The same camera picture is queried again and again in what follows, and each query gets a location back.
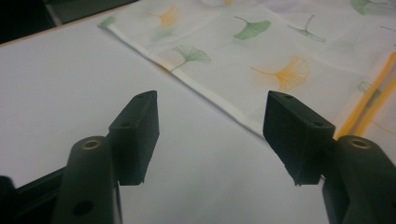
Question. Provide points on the white leaf-print cloth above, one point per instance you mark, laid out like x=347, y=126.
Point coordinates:
x=236, y=59

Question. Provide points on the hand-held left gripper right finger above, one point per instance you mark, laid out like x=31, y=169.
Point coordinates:
x=299, y=137

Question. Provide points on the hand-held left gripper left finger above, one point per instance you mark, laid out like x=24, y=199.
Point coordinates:
x=130, y=140

